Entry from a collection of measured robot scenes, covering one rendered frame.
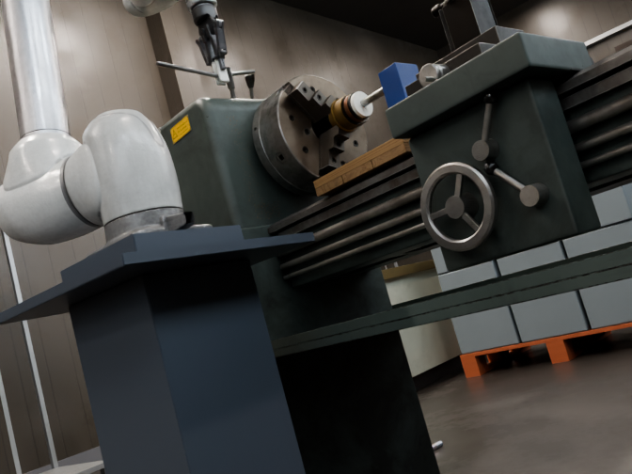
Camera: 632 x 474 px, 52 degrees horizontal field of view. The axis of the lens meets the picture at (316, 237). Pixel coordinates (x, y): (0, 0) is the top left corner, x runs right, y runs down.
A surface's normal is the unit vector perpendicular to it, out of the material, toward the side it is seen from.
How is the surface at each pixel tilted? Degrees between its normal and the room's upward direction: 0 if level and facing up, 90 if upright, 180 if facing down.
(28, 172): 79
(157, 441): 90
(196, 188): 90
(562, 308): 90
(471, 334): 90
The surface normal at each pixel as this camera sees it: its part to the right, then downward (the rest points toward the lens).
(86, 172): -0.41, -0.05
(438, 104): -0.74, 0.12
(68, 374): 0.73, -0.29
